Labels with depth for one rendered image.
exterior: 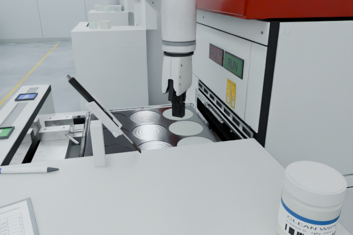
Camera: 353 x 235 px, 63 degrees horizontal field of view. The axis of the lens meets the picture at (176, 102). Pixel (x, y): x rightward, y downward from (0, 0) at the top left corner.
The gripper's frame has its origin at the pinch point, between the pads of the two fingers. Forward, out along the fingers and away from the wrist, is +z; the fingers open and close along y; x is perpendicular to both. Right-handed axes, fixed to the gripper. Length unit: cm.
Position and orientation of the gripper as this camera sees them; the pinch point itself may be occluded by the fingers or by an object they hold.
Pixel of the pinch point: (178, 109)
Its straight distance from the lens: 77.6
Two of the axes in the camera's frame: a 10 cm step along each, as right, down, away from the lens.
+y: -3.9, 3.3, -8.6
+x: 9.2, 1.4, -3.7
